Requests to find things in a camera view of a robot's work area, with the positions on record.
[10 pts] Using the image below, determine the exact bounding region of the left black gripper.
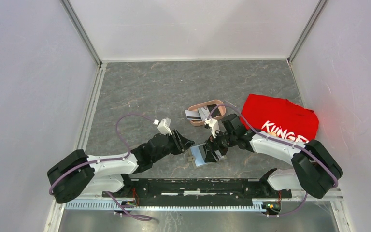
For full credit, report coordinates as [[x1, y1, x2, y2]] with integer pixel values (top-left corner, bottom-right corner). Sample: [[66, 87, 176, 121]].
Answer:
[[152, 129, 195, 163]]

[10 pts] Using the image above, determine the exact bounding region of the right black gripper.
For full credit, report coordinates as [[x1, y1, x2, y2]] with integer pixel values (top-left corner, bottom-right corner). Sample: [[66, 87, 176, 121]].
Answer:
[[204, 127, 236, 163]]

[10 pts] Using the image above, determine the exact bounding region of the grey card holder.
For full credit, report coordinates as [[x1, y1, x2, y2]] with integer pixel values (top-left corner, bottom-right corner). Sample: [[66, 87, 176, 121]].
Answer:
[[187, 144, 227, 168]]

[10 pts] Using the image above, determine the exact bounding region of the pink oval tray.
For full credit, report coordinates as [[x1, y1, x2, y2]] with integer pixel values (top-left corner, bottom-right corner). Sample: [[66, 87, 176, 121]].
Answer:
[[185, 100, 226, 127]]

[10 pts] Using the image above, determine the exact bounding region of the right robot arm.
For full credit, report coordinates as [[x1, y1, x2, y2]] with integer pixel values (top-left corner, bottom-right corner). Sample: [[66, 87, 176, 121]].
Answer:
[[202, 114, 343, 199]]

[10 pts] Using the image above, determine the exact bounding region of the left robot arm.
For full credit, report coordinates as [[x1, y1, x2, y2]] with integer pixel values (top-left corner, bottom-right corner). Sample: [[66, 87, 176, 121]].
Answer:
[[47, 130, 195, 204]]

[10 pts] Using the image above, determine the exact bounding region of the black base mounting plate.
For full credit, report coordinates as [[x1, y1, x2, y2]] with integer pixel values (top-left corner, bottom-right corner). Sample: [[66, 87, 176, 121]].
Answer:
[[113, 178, 292, 207]]

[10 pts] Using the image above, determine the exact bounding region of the red printed t-shirt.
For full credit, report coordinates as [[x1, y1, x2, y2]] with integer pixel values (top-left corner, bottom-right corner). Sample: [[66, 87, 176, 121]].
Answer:
[[240, 94, 319, 143]]

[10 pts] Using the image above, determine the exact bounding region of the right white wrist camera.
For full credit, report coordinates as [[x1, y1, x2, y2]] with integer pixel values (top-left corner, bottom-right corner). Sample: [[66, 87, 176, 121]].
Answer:
[[204, 118, 220, 139]]

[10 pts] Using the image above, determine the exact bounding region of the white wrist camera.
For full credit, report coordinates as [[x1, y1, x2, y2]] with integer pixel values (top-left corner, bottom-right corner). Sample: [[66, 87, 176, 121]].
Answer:
[[153, 118, 172, 135], [204, 118, 220, 139]]

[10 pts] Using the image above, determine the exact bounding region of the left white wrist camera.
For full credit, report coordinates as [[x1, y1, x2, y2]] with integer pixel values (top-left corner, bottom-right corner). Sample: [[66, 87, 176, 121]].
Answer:
[[153, 118, 172, 135]]

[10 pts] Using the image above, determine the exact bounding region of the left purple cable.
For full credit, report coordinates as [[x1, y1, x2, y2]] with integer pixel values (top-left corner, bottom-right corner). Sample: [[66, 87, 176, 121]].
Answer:
[[48, 114, 156, 221]]

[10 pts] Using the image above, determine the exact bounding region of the aluminium frame rail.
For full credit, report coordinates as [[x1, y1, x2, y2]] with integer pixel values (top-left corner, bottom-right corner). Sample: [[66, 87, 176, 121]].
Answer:
[[54, 178, 344, 212]]

